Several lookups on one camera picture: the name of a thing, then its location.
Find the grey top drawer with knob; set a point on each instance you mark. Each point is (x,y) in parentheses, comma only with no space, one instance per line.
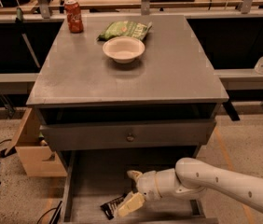
(89,136)

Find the white paper bowl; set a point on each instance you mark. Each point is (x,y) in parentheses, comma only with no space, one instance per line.
(123,49)

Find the grey wooden drawer cabinet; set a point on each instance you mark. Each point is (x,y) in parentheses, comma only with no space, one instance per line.
(172,80)

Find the red soda can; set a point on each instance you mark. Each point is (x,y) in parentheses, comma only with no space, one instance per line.
(73,14)

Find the green chip bag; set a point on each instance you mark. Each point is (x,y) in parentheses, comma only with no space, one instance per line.
(125,28)

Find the open grey middle drawer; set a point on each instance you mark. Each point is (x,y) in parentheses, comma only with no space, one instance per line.
(96,177)

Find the black rxbar chocolate bar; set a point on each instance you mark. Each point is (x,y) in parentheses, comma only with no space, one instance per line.
(110,207)

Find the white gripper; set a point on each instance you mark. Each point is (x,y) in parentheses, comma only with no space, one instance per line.
(146,183)

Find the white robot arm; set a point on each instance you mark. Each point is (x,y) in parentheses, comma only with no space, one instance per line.
(187,180)

